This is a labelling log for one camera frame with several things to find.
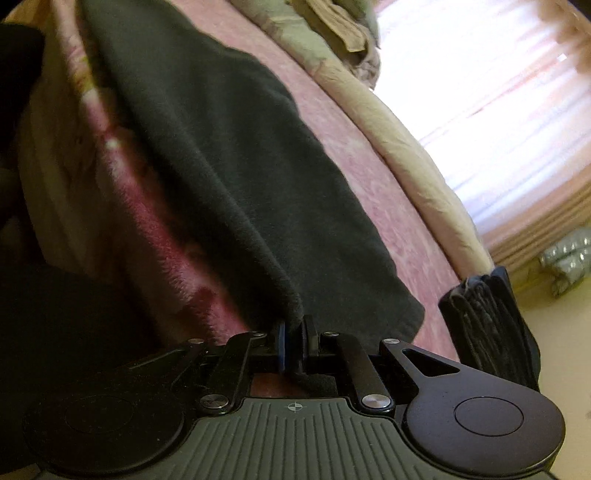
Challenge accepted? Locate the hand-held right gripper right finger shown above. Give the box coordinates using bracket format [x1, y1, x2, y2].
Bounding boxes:
[294, 316, 463, 411]

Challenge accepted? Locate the pink curtain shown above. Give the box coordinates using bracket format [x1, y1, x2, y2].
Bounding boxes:
[373, 0, 591, 278]

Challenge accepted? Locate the silver plastic bag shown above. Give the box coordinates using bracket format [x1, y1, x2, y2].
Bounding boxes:
[537, 239, 591, 297]

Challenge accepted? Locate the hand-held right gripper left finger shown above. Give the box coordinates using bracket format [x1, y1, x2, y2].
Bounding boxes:
[130, 322, 290, 415]

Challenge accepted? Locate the navy blue garment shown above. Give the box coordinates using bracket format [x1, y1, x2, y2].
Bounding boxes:
[438, 266, 542, 391]

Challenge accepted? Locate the pink floral blanket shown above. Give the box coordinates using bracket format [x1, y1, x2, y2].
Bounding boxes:
[14, 0, 468, 398]

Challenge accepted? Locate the dark grey fleece garment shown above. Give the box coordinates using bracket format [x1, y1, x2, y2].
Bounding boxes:
[80, 0, 426, 354]

